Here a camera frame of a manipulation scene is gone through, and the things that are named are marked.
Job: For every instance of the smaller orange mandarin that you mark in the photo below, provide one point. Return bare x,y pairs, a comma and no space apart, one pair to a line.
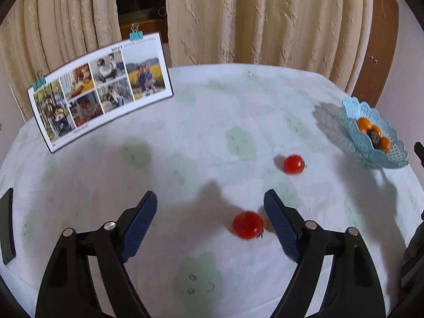
384,143

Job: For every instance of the beige curtain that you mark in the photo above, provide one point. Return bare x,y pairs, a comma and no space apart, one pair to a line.
66,20
265,16

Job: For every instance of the dark wrinkled passion fruit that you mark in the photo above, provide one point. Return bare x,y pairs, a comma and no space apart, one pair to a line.
374,136

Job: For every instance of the photo collage card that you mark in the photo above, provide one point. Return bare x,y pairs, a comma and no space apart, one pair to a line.
99,92

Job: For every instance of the brown wooden door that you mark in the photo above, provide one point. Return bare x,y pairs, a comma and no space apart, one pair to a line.
377,46

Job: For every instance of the blue lace plastic basket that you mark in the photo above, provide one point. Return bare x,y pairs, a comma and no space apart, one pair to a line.
359,144

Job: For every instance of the black rectangular block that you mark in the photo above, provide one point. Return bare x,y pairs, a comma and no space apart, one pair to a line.
8,228

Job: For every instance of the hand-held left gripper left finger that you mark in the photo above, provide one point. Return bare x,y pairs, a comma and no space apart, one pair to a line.
140,227

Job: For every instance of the large red tomato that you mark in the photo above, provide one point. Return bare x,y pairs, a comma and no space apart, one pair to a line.
246,224

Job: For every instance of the large orange mandarin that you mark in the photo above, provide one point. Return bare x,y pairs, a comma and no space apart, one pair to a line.
364,124

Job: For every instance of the tan longan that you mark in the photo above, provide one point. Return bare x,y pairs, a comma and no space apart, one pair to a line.
266,223

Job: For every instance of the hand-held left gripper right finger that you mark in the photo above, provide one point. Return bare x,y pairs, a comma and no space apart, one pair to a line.
281,227

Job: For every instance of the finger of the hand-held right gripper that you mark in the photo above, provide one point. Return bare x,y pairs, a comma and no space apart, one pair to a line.
419,152

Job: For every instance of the white printed tablecloth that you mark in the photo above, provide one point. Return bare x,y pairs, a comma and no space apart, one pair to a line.
182,139

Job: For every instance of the blue binder clip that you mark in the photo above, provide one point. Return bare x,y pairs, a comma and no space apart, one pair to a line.
39,80
135,32

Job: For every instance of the small red cherry tomato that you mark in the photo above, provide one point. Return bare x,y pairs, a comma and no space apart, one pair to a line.
293,164

